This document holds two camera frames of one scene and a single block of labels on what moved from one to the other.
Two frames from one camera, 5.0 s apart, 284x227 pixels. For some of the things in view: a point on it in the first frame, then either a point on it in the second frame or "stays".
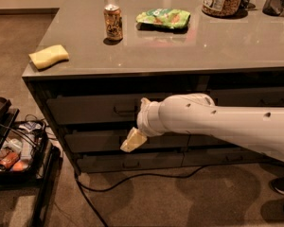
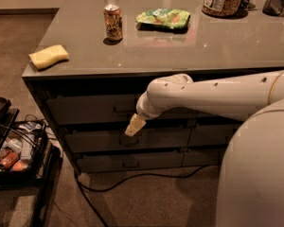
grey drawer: (101, 109) stays
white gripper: (144, 119) → (143, 110)
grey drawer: (115, 162) stays
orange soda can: (113, 17) stays
